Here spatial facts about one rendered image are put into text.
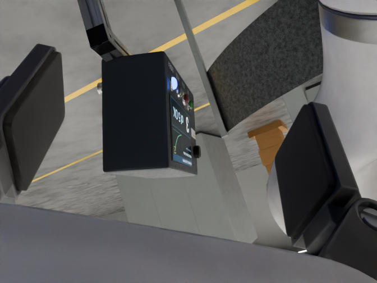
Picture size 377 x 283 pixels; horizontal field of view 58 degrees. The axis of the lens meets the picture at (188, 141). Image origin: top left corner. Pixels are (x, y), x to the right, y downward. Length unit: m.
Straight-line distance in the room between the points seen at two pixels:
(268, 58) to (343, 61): 1.51
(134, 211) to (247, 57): 5.35
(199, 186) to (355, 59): 5.99
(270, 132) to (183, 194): 2.77
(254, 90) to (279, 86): 0.16
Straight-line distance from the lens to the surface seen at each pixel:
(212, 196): 6.10
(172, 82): 0.57
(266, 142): 7.99
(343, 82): 0.22
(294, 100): 4.16
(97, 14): 0.56
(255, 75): 1.77
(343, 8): 0.20
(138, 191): 6.72
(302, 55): 1.62
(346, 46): 0.20
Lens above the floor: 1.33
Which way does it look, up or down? 11 degrees down
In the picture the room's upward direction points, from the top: 162 degrees clockwise
